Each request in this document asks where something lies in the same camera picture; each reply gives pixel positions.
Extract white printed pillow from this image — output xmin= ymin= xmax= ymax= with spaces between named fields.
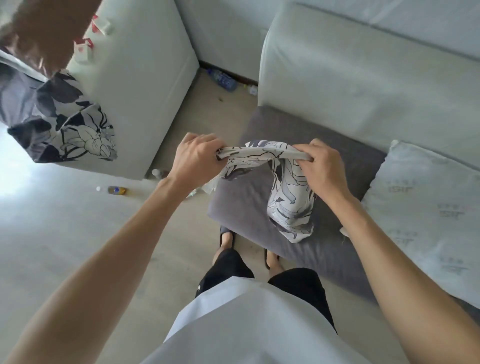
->
xmin=339 ymin=140 xmax=480 ymax=310

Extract person's right black slipper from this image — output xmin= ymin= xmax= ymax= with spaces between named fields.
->
xmin=263 ymin=248 xmax=280 ymax=271

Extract person's black slipper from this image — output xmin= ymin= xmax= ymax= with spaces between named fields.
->
xmin=219 ymin=226 xmax=236 ymax=251
xmin=263 ymin=248 xmax=280 ymax=271

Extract white sofa ottoman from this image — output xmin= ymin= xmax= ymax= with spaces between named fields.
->
xmin=65 ymin=0 xmax=200 ymax=181

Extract red white small box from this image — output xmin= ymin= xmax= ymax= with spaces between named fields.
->
xmin=74 ymin=38 xmax=94 ymax=64
xmin=91 ymin=15 xmax=112 ymax=36

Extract white sofa back cushion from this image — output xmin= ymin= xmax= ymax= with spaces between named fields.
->
xmin=258 ymin=2 xmax=480 ymax=179

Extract person's right forearm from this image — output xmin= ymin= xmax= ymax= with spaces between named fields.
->
xmin=330 ymin=192 xmax=480 ymax=364

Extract person's left black slipper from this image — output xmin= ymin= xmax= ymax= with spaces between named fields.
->
xmin=219 ymin=226 xmax=236 ymax=251

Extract white sofa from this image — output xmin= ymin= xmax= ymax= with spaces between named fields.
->
xmin=174 ymin=0 xmax=480 ymax=82

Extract person's black shorts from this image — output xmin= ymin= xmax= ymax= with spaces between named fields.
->
xmin=195 ymin=248 xmax=337 ymax=333

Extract dark floral cloth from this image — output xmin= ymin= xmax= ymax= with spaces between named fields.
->
xmin=0 ymin=49 xmax=118 ymax=164

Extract person's right hand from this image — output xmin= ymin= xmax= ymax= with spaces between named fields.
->
xmin=292 ymin=139 xmax=354 ymax=211

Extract person's white shirt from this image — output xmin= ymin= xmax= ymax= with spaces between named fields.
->
xmin=142 ymin=275 xmax=373 ymax=364

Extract person's left forearm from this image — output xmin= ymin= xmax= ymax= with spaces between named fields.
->
xmin=0 ymin=177 xmax=196 ymax=364

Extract grey seat cushion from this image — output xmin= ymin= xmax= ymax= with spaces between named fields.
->
xmin=207 ymin=106 xmax=387 ymax=301

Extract white grey floral pillowcase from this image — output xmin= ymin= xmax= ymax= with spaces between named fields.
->
xmin=215 ymin=140 xmax=316 ymax=244

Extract blue plastic bottle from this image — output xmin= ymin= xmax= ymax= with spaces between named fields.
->
xmin=207 ymin=68 xmax=238 ymax=92

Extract person's left hand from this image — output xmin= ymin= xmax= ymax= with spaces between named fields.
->
xmin=167 ymin=132 xmax=229 ymax=197

